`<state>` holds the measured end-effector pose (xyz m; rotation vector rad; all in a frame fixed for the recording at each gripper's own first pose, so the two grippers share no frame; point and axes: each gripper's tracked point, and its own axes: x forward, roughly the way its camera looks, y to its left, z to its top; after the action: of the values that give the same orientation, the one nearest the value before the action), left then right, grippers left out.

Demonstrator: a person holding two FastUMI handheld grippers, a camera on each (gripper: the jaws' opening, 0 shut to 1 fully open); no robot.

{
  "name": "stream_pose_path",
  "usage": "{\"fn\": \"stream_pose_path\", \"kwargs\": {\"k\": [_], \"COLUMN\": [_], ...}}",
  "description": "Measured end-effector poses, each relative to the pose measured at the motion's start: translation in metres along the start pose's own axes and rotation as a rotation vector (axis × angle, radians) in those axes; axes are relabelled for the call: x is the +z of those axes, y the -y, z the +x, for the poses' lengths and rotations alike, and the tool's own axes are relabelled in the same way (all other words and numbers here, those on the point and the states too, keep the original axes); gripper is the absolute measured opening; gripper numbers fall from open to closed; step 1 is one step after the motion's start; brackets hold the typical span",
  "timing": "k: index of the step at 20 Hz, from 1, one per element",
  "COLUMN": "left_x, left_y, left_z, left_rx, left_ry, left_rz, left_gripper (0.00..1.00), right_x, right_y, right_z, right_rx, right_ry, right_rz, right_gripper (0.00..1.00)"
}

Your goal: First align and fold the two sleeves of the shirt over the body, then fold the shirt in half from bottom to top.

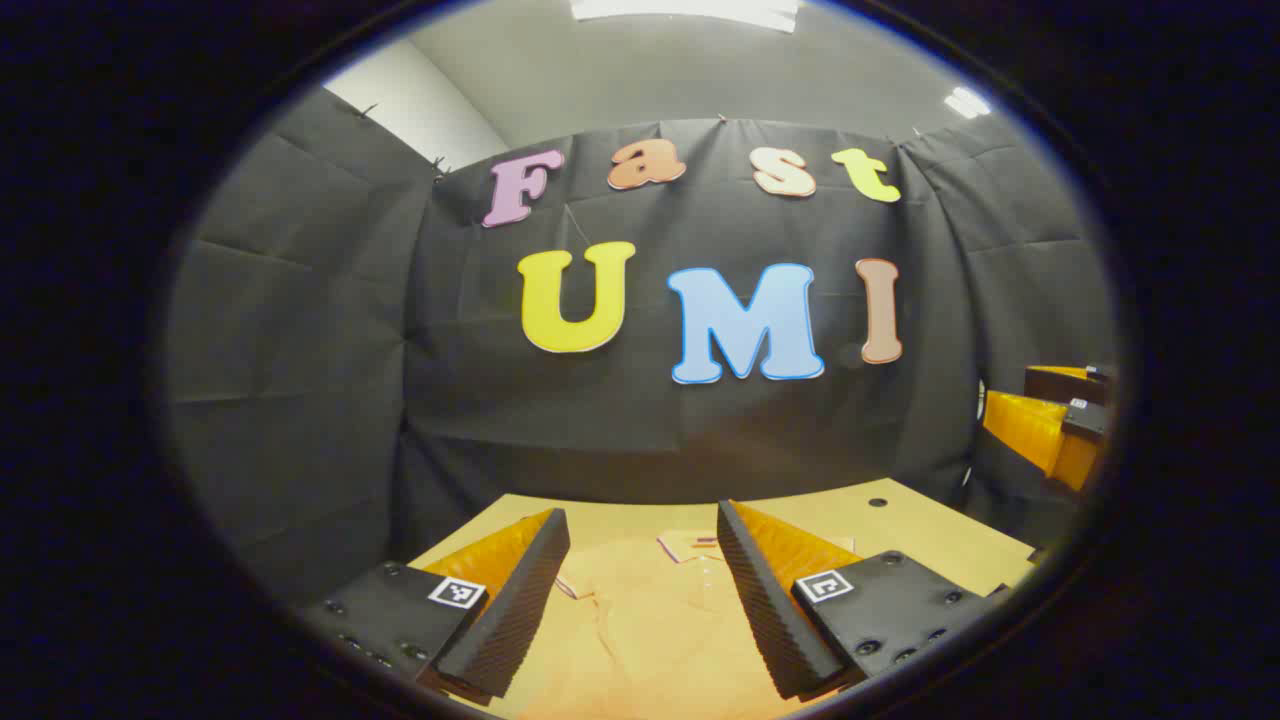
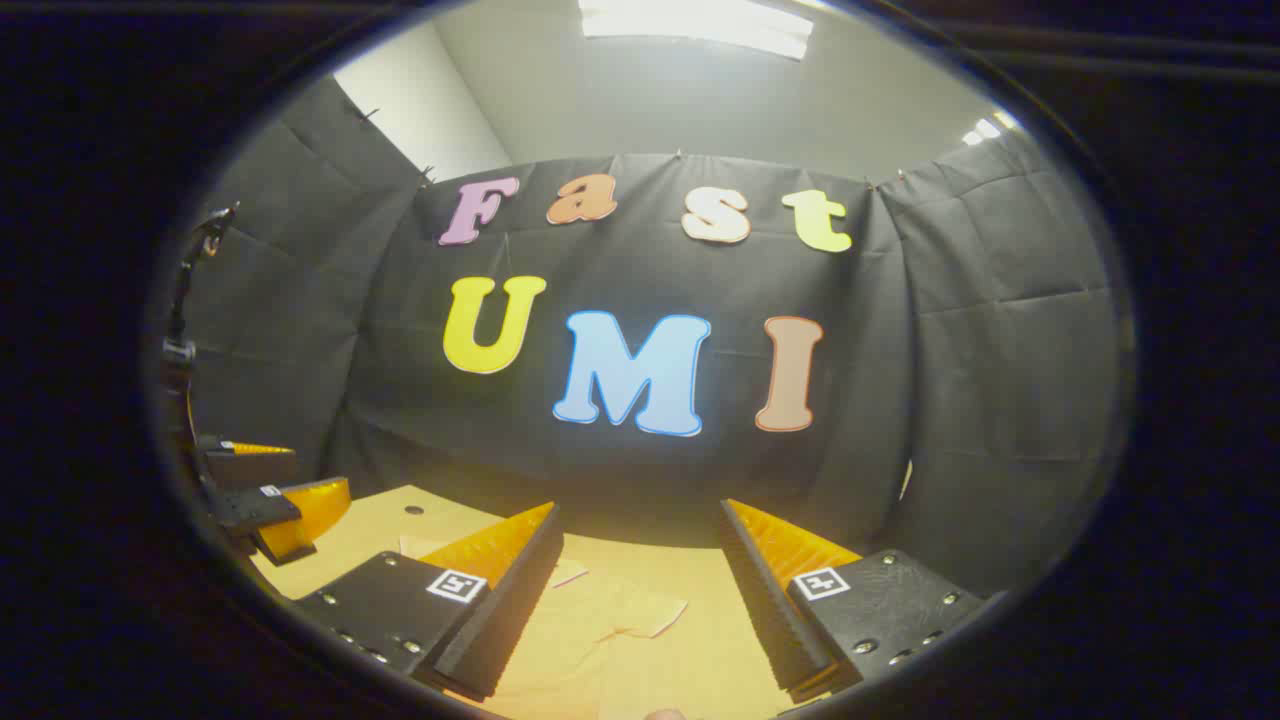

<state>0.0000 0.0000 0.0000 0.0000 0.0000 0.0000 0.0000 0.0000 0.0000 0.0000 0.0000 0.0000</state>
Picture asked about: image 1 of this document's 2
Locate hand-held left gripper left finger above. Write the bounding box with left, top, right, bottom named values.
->
left=300, top=507, right=571, bottom=706

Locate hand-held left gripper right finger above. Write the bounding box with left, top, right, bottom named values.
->
left=716, top=499, right=993, bottom=701

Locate orange T-shirt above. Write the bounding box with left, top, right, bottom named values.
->
left=505, top=528, right=861, bottom=720

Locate long ceiling light panel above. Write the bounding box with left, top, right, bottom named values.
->
left=570, top=0, right=803, bottom=34

